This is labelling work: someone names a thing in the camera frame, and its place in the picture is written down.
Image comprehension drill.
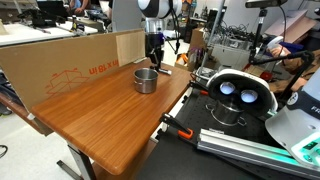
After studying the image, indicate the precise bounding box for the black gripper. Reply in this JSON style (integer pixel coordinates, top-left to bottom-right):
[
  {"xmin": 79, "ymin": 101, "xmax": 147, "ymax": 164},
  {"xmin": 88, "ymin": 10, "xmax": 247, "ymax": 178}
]
[{"xmin": 145, "ymin": 33, "xmax": 164, "ymax": 64}]

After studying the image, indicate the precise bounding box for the black and white marker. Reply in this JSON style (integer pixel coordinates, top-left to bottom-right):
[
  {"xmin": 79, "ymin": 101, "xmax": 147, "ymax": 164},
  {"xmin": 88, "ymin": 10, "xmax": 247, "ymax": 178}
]
[{"xmin": 150, "ymin": 66, "xmax": 172, "ymax": 76}]

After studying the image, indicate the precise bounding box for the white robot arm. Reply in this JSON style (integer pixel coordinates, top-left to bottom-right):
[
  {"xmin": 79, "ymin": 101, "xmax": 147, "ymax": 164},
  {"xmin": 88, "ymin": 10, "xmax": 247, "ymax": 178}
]
[{"xmin": 138, "ymin": 0, "xmax": 182, "ymax": 64}]

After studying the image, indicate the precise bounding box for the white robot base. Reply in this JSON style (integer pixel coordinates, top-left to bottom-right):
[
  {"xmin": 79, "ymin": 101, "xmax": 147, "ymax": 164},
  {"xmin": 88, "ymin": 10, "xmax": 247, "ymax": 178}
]
[{"xmin": 265, "ymin": 69, "xmax": 320, "ymax": 170}]

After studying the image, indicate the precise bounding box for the small silver pot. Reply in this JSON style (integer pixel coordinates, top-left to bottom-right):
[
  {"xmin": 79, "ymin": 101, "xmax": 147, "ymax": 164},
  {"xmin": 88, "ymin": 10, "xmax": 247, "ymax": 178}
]
[{"xmin": 134, "ymin": 68, "xmax": 158, "ymax": 94}]

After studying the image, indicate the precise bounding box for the steel pot under headset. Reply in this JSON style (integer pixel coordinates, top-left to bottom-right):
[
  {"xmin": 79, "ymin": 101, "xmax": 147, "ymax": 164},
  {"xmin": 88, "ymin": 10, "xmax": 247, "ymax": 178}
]
[{"xmin": 205, "ymin": 101, "xmax": 247, "ymax": 126}]

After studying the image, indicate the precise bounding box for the orange black clamp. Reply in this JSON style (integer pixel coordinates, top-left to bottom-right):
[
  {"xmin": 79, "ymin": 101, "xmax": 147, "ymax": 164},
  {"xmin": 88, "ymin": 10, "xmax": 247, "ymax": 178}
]
[{"xmin": 160, "ymin": 113, "xmax": 194, "ymax": 140}]

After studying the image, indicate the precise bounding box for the black camera stand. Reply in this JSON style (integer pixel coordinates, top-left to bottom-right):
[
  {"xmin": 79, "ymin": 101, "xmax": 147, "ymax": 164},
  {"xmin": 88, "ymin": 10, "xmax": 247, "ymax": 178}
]
[{"xmin": 244, "ymin": 0, "xmax": 316, "ymax": 101}]

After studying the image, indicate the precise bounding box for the aluminium rail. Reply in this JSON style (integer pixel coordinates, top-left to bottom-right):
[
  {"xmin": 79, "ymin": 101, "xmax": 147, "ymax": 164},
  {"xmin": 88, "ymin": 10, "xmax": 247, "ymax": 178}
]
[{"xmin": 197, "ymin": 129, "xmax": 320, "ymax": 180}]

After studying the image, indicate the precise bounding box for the cardboard box wall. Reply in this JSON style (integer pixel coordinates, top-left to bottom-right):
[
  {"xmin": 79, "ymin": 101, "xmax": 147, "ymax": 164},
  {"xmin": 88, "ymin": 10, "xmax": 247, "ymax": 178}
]
[{"xmin": 0, "ymin": 29, "xmax": 145, "ymax": 109}]

